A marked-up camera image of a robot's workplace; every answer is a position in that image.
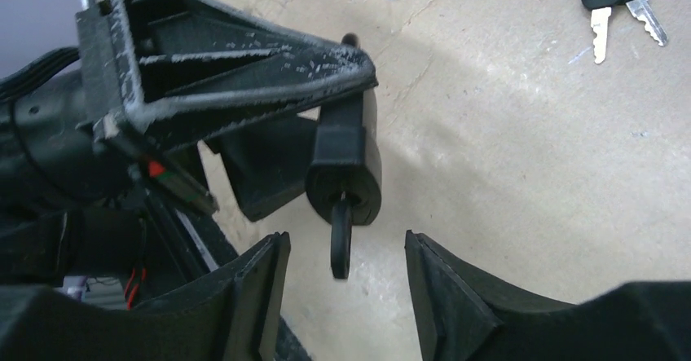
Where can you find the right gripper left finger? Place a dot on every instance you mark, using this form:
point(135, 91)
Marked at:
point(231, 313)

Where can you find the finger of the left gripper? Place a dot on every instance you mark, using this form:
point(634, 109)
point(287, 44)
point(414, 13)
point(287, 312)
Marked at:
point(266, 163)

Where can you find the black padlock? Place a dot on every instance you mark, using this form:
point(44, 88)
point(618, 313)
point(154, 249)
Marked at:
point(346, 161)

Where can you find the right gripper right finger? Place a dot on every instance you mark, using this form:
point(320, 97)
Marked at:
point(456, 304)

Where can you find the single black key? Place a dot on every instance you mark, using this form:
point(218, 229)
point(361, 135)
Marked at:
point(341, 236)

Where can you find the black key bunch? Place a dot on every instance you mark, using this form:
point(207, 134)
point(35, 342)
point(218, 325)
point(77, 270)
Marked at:
point(600, 13)

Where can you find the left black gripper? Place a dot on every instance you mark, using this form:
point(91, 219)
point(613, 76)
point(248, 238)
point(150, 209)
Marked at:
point(193, 69)

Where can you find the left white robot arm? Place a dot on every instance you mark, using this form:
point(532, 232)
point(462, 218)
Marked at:
point(100, 165)

